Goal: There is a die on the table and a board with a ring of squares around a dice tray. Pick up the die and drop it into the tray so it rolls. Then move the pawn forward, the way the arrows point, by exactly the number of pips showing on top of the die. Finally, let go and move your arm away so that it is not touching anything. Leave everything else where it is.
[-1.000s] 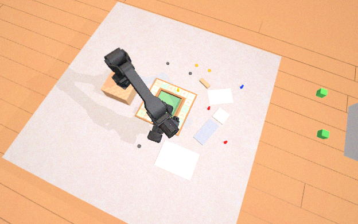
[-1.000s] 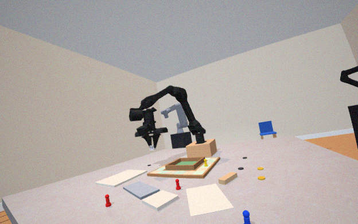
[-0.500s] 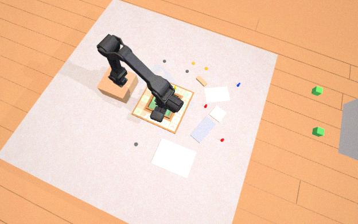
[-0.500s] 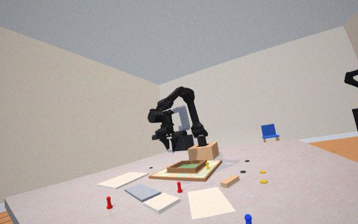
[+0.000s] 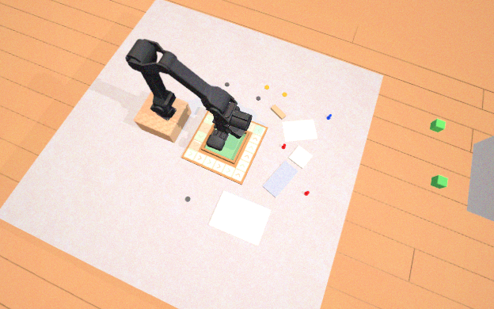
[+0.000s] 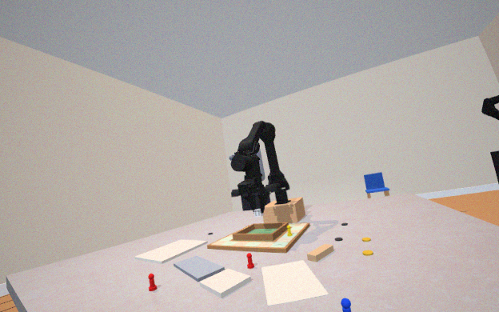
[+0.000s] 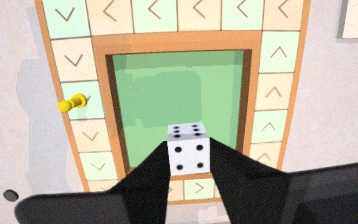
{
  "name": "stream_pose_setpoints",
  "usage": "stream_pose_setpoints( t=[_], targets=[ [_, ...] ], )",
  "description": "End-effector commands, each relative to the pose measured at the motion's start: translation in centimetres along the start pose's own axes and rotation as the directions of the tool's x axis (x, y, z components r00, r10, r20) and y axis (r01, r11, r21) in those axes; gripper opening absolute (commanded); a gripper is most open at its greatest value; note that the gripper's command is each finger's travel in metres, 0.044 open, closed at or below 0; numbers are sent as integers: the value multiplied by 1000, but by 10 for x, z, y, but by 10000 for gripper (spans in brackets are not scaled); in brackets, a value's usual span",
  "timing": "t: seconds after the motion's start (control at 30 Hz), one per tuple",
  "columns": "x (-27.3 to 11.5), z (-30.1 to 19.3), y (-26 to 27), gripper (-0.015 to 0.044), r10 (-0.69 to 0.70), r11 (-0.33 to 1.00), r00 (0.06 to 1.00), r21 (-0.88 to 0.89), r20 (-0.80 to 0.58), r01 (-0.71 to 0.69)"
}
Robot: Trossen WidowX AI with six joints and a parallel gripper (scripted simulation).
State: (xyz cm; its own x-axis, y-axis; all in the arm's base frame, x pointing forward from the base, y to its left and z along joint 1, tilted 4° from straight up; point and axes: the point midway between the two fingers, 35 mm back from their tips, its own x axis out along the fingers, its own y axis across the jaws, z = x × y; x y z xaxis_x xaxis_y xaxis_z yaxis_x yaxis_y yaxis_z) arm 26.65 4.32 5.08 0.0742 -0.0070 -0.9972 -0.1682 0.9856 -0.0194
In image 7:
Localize yellow pawn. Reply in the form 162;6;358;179
58;94;87;112

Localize orange square board frame with arrow squares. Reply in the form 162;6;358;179
34;0;311;206

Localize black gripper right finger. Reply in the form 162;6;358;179
209;137;358;224

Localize white die with black pips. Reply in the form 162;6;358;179
167;122;210;175

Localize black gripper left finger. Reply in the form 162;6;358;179
14;141;171;224

